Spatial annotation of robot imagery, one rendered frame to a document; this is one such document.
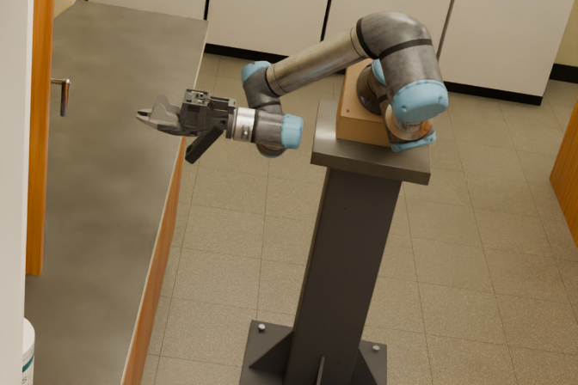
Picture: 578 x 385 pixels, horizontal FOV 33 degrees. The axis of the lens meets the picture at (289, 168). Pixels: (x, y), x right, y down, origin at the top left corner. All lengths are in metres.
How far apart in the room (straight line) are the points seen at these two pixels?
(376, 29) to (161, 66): 1.00
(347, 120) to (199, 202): 1.48
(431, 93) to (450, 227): 2.23
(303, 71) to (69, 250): 0.64
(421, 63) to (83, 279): 0.82
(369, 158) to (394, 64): 0.62
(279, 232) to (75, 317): 2.06
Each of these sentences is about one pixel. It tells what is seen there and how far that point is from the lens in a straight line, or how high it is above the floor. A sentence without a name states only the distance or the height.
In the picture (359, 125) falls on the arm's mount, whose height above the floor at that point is 0.99.
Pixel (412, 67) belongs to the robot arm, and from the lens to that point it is 2.02.
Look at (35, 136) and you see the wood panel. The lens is 1.86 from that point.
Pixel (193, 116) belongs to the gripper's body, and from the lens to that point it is 2.14.
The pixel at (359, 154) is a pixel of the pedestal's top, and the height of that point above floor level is 0.94.
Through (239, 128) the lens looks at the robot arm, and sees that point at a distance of 2.14.
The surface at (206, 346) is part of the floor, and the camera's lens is 3.32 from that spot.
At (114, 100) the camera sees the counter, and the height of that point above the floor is 0.94.
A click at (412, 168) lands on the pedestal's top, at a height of 0.94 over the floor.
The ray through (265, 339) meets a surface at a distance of 3.36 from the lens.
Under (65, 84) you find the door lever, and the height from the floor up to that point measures 1.20.
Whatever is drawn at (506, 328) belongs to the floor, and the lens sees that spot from 3.74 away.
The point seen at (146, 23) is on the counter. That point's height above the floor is 0.94.
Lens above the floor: 2.20
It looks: 30 degrees down
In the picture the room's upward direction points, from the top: 11 degrees clockwise
